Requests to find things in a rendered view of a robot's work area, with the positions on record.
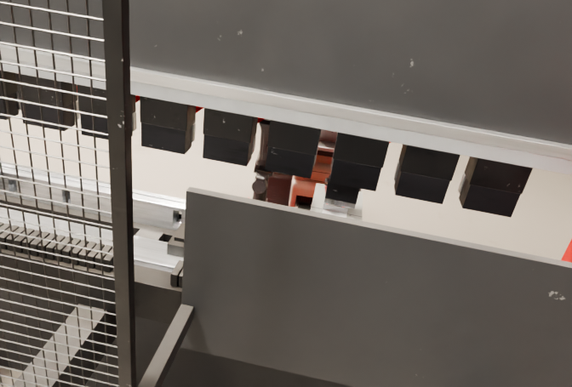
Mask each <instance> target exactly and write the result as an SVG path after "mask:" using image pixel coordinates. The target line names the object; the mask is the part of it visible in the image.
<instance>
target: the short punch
mask: <svg viewBox="0 0 572 387"><path fill-rule="evenodd" d="M329 180H330V176H329ZM329 180H328V184H327V189H326V194H325V198H324V203H328V204H333V205H337V206H342V207H347V208H355V206H356V203H357V199H358V192H359V189H360V188H356V187H351V186H346V185H338V184H334V183H329Z"/></svg>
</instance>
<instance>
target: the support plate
mask: <svg viewBox="0 0 572 387"><path fill-rule="evenodd" d="M324 198H325V189H324V185H322V184H318V183H316V187H315V191H314V195H313V198H312V205H311V210H310V211H314V212H319V213H321V212H322V211H323V210H322V209H320V208H323V205H324V204H326V203H324ZM312 207H314V208H312ZM345 208H347V207H345ZM347 213H349V214H347V215H346V217H347V218H348V219H356V220H361V221H363V193H362V192H361V191H360V192H358V197H357V203H356V206H355V208H348V210H347ZM350 214H353V215H351V216H350ZM354 215H357V216H354ZM358 216H362V217H358Z"/></svg>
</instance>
